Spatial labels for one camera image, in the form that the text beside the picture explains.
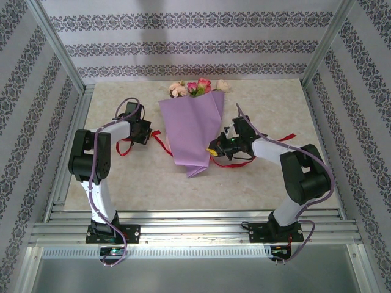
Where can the pink and purple wrapping paper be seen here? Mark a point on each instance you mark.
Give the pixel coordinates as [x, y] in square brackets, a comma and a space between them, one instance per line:
[192, 128]

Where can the red ribbon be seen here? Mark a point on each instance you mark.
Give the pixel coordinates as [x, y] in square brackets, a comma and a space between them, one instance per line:
[155, 133]

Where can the pale peach artificial rose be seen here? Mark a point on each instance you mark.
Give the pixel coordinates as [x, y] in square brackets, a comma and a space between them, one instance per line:
[222, 85]

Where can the peach double-bloom artificial flower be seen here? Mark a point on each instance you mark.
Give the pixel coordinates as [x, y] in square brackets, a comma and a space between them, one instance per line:
[178, 89]

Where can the red-pink artificial rose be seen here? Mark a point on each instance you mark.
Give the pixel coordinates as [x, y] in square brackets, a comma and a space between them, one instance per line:
[204, 83]

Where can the magenta artificial rose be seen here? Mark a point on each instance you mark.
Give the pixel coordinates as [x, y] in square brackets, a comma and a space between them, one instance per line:
[192, 87]

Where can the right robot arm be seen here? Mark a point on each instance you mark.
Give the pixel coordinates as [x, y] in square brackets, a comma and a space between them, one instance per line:
[302, 177]

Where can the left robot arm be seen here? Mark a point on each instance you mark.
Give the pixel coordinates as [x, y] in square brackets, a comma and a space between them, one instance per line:
[88, 158]

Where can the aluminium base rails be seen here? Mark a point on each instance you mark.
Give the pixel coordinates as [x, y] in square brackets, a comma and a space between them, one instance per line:
[220, 229]

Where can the right controller board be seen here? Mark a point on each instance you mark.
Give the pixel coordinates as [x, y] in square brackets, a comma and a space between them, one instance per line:
[279, 251]

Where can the controller board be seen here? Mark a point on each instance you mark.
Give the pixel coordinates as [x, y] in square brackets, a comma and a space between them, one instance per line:
[113, 251]
[279, 251]

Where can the grey metal sheet panel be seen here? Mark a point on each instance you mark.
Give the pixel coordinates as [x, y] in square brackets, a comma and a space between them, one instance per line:
[195, 277]

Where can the left controller board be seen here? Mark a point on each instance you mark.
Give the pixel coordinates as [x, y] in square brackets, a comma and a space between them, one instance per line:
[113, 251]

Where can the left aluminium side rail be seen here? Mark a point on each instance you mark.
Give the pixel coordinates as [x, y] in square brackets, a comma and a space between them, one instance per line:
[78, 122]

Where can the aluminium side rail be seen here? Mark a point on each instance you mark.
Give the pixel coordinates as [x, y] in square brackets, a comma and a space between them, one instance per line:
[78, 122]
[316, 116]

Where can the right aluminium side rail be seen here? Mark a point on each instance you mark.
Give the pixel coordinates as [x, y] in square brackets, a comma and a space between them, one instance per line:
[316, 116]

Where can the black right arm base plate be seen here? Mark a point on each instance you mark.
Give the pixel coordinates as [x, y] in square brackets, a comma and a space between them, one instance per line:
[256, 233]

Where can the left aluminium frame post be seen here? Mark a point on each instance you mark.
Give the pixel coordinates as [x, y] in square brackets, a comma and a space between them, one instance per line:
[56, 42]

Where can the aluminium frame post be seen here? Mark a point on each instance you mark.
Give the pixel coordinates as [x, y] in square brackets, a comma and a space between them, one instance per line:
[56, 42]
[327, 42]

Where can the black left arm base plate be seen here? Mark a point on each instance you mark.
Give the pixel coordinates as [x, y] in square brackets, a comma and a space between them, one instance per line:
[133, 233]

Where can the right aluminium frame post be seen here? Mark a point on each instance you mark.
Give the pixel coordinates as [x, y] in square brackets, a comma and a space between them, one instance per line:
[327, 42]

